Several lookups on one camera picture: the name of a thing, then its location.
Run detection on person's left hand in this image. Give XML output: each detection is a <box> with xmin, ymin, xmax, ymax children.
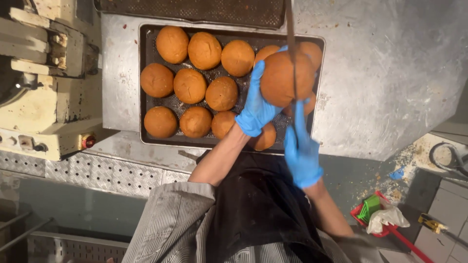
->
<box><xmin>235</xmin><ymin>45</ymin><xmax>289</xmax><ymax>138</ymax></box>

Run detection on person's right hand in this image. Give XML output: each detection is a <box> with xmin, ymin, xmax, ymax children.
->
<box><xmin>284</xmin><ymin>100</ymin><xmax>324</xmax><ymax>189</ymax></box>

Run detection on large round brown bread bun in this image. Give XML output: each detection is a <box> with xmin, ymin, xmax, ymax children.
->
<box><xmin>260</xmin><ymin>50</ymin><xmax>317</xmax><ymax>108</ymax></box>

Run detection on long bread knife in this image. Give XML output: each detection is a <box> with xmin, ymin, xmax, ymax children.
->
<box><xmin>285</xmin><ymin>0</ymin><xmax>300</xmax><ymax>106</ymax></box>

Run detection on rows of brown buns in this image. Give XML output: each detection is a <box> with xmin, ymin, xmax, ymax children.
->
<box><xmin>140</xmin><ymin>25</ymin><xmax>323</xmax><ymax>152</ymax></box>

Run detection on empty dark perforated tray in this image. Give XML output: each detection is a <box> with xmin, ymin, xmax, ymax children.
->
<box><xmin>93</xmin><ymin>0</ymin><xmax>287</xmax><ymax>29</ymax></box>

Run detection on dark perforated baking tray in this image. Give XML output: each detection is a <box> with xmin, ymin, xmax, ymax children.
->
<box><xmin>138</xmin><ymin>23</ymin><xmax>326</xmax><ymax>154</ymax></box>

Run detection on black apron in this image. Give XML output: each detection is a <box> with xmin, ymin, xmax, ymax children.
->
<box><xmin>195</xmin><ymin>151</ymin><xmax>334</xmax><ymax>263</ymax></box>

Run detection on grey striped shirt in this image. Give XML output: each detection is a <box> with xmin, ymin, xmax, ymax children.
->
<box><xmin>122</xmin><ymin>181</ymin><xmax>385</xmax><ymax>263</ymax></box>

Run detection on green hand brush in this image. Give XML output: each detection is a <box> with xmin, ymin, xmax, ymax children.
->
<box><xmin>356</xmin><ymin>194</ymin><xmax>381</xmax><ymax>224</ymax></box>

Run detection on perforated metal tread plate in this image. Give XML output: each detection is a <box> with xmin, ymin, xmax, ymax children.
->
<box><xmin>0</xmin><ymin>149</ymin><xmax>191</xmax><ymax>198</ymax></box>

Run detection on white crumpled plastic bag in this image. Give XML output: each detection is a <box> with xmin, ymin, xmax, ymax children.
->
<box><xmin>366</xmin><ymin>206</ymin><xmax>411</xmax><ymax>235</ymax></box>

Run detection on cream bakery machine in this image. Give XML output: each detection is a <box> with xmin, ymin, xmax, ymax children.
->
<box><xmin>0</xmin><ymin>0</ymin><xmax>120</xmax><ymax>161</ymax></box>

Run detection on red dustpan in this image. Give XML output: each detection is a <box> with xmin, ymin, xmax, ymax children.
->
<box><xmin>350</xmin><ymin>190</ymin><xmax>436</xmax><ymax>263</ymax></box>

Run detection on yellow black floor tool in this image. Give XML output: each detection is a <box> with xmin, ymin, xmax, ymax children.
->
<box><xmin>418</xmin><ymin>213</ymin><xmax>468</xmax><ymax>250</ymax></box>

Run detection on red machine switch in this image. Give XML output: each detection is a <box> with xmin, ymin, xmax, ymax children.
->
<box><xmin>81</xmin><ymin>133</ymin><xmax>97</xmax><ymax>150</ymax></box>

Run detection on grey cable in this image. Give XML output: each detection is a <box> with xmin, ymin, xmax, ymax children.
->
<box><xmin>428</xmin><ymin>142</ymin><xmax>468</xmax><ymax>178</ymax></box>

